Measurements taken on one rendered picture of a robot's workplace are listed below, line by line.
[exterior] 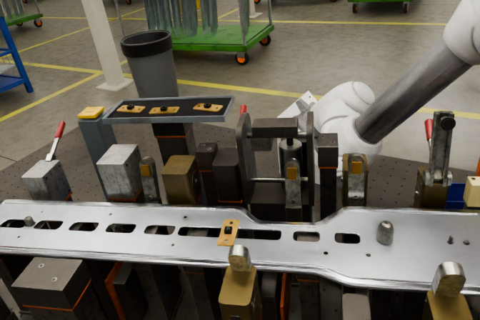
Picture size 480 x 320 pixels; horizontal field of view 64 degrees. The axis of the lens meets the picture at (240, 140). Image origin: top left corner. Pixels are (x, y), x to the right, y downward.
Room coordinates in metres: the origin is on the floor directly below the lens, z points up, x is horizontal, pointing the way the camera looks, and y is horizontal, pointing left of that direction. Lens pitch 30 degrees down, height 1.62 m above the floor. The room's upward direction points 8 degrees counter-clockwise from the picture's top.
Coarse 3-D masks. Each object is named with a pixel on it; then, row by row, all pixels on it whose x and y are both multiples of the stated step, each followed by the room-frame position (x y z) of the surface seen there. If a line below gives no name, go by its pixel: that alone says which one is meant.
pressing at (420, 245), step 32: (0, 224) 0.82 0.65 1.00; (64, 224) 0.78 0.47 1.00; (128, 224) 0.75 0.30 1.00; (160, 224) 0.73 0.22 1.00; (192, 224) 0.72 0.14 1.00; (256, 224) 0.69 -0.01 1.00; (288, 224) 0.67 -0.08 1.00; (320, 224) 0.65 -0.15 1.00; (352, 224) 0.64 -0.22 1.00; (416, 224) 0.62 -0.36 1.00; (448, 224) 0.61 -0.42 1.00; (64, 256) 0.67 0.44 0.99; (96, 256) 0.66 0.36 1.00; (128, 256) 0.64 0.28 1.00; (160, 256) 0.63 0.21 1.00; (192, 256) 0.61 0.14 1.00; (224, 256) 0.60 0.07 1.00; (256, 256) 0.59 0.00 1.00; (288, 256) 0.58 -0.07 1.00; (320, 256) 0.57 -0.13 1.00; (352, 256) 0.55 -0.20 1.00; (384, 256) 0.54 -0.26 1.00; (416, 256) 0.53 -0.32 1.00; (448, 256) 0.52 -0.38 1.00; (384, 288) 0.48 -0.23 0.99; (416, 288) 0.47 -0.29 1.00
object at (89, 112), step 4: (88, 108) 1.14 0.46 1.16; (92, 108) 1.14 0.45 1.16; (96, 108) 1.13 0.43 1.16; (100, 108) 1.13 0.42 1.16; (84, 112) 1.11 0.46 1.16; (88, 112) 1.11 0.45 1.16; (92, 112) 1.10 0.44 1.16; (96, 112) 1.10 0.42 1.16; (100, 112) 1.11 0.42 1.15; (80, 116) 1.09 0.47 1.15; (84, 116) 1.09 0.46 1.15; (88, 116) 1.09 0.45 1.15; (92, 116) 1.08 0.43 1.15; (96, 116) 1.09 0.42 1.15
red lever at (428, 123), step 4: (428, 120) 0.81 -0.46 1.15; (432, 120) 0.80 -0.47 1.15; (424, 124) 0.81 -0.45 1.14; (428, 124) 0.80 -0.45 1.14; (432, 124) 0.79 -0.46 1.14; (428, 128) 0.79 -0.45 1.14; (428, 132) 0.78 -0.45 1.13; (428, 136) 0.77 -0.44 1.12; (428, 140) 0.77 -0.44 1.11; (436, 168) 0.71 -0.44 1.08; (436, 172) 0.70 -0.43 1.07; (440, 172) 0.70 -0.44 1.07; (436, 176) 0.69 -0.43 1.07; (440, 176) 0.69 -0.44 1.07; (436, 180) 0.69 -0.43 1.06; (440, 180) 0.69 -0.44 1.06
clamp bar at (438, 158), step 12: (444, 120) 0.68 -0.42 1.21; (432, 132) 0.72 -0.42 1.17; (444, 132) 0.71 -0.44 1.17; (432, 144) 0.71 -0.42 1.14; (444, 144) 0.70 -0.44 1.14; (432, 156) 0.70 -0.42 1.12; (444, 156) 0.70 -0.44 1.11; (432, 168) 0.69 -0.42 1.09; (444, 168) 0.69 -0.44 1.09; (432, 180) 0.69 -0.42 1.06; (444, 180) 0.68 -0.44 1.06
